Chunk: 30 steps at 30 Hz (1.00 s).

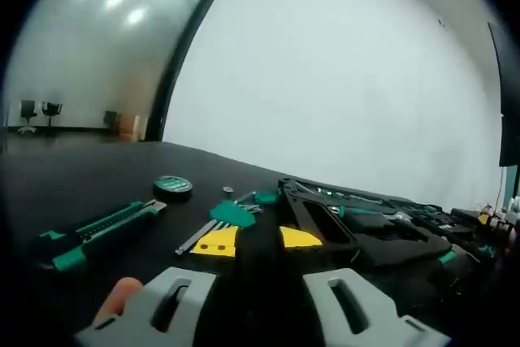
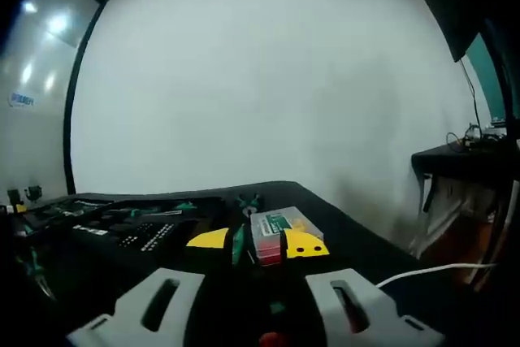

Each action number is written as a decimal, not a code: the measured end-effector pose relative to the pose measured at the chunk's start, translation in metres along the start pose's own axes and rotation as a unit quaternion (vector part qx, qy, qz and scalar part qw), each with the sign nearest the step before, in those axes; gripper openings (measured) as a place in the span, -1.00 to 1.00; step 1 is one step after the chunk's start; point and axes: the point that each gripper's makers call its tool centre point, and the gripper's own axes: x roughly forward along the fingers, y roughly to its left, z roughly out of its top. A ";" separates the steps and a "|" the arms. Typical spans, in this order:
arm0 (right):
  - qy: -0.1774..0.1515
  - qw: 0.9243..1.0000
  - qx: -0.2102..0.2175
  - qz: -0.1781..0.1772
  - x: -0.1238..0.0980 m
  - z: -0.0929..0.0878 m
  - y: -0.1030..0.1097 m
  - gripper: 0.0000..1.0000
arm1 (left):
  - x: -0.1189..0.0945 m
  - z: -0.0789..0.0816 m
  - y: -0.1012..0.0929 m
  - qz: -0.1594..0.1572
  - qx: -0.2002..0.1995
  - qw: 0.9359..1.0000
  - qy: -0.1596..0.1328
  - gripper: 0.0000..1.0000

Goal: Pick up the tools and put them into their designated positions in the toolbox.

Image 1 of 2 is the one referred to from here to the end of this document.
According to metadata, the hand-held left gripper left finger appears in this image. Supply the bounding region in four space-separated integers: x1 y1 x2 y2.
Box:
75 228 261 347

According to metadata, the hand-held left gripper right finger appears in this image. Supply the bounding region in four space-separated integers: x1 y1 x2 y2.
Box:
259 224 452 347

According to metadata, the black toolbox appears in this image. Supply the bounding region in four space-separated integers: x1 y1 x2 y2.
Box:
278 177 501 295

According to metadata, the green handled screwdriver tool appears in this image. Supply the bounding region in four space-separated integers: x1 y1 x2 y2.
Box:
329 204 393 220

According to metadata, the metal wrench tool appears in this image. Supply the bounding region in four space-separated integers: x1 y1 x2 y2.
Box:
388 209 414 223

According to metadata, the green hex key set tool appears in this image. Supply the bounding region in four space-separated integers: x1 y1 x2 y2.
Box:
174 199 265 257

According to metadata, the green black utility knife tool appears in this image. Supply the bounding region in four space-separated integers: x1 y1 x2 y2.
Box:
38 198 168 273

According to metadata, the green screwdriver bit holder tool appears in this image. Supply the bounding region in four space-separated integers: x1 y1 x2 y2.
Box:
233 189 282 206

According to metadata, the person's left hand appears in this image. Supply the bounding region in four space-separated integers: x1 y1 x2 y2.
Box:
94 276 144 323

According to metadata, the black device with yellow part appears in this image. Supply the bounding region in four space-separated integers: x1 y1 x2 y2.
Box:
449 202 514 238

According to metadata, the cardboard box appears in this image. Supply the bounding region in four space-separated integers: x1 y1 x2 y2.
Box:
117 114 141 141

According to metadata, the black monitor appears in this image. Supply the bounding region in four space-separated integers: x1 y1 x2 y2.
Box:
487 20 520 168

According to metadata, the black door frame post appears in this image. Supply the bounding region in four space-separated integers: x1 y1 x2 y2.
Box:
145 0 246 143

